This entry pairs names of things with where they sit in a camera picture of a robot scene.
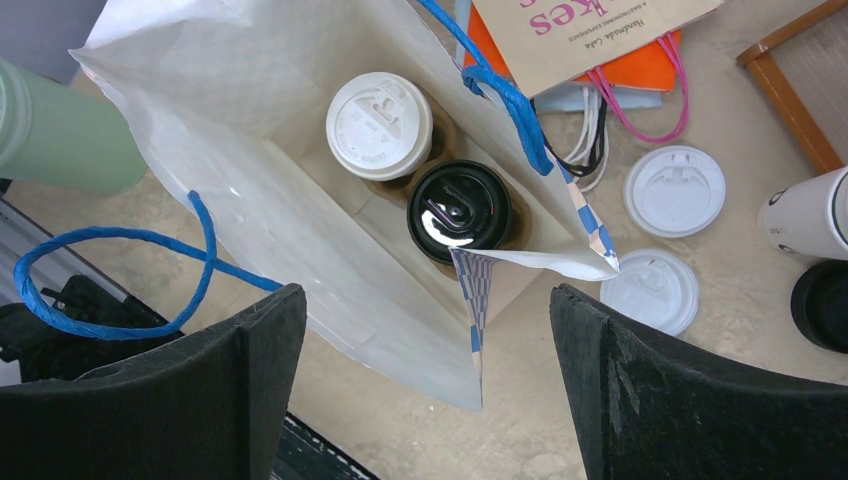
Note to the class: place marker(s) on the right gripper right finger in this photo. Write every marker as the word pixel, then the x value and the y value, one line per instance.
pixel 647 405

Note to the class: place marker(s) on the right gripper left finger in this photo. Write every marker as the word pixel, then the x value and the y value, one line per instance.
pixel 209 405

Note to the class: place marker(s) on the two-cup pulp cup carrier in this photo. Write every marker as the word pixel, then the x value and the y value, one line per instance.
pixel 445 147

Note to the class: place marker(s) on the checkered paper bakery bag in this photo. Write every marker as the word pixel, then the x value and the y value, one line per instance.
pixel 228 99

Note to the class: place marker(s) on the white cup lid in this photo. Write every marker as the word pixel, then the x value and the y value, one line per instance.
pixel 379 126
pixel 654 288

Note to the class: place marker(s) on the black flat lid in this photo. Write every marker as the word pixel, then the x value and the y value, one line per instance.
pixel 818 305

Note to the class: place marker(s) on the stack of white paper cups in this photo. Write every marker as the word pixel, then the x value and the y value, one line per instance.
pixel 809 218

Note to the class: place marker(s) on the light blue paper bag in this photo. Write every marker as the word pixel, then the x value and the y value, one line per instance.
pixel 592 147

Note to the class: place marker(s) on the green cup holder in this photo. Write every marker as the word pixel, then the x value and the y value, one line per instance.
pixel 51 134

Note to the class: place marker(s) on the orange paper bag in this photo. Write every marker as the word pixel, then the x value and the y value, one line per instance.
pixel 648 68

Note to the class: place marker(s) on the wooden shelf rack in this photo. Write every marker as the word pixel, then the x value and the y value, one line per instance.
pixel 801 68

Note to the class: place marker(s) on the cakes recipe book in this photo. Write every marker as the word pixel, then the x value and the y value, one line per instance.
pixel 545 43

